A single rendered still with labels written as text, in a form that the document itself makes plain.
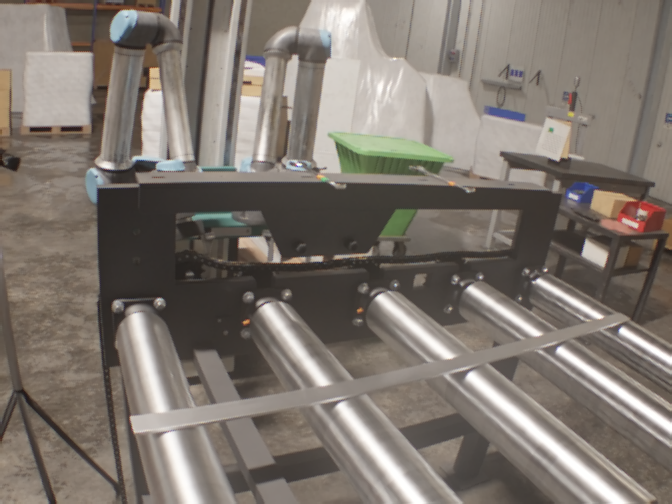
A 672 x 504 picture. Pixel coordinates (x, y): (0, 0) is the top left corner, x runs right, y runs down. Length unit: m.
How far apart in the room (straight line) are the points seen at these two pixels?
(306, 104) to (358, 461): 1.59
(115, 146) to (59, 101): 7.13
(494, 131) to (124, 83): 6.58
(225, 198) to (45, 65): 8.08
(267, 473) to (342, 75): 4.29
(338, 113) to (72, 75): 5.30
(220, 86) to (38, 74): 6.91
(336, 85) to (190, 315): 3.90
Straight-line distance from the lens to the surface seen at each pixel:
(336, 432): 0.85
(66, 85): 9.05
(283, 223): 1.17
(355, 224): 1.25
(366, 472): 0.79
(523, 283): 1.70
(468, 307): 1.43
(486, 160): 7.97
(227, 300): 1.20
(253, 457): 0.94
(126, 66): 1.91
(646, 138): 12.05
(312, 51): 2.08
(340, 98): 4.91
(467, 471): 2.12
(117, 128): 1.97
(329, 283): 1.28
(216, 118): 2.37
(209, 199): 1.09
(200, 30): 2.33
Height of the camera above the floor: 1.43
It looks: 20 degrees down
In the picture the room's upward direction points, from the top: 8 degrees clockwise
